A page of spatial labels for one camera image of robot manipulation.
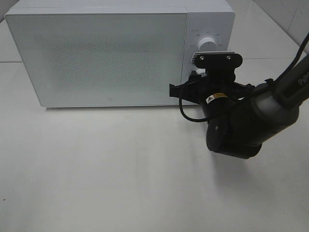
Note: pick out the white microwave oven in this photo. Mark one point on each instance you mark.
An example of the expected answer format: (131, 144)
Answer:
(213, 18)

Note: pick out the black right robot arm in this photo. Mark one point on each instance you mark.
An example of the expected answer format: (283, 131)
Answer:
(241, 117)

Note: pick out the white microwave knob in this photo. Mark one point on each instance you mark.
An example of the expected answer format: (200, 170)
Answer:
(200, 71)
(207, 44)

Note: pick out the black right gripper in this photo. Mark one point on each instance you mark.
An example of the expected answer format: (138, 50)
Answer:
(214, 92)

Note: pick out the white microwave door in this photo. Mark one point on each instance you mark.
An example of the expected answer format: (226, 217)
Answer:
(101, 60)

